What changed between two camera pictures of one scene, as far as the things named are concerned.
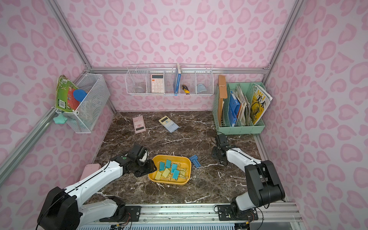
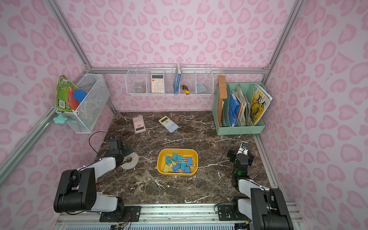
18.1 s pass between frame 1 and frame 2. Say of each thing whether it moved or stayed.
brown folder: stayed
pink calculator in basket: stayed
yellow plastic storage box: moved
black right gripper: moved
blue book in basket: stayed
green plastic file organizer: stayed
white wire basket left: stayed
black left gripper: moved
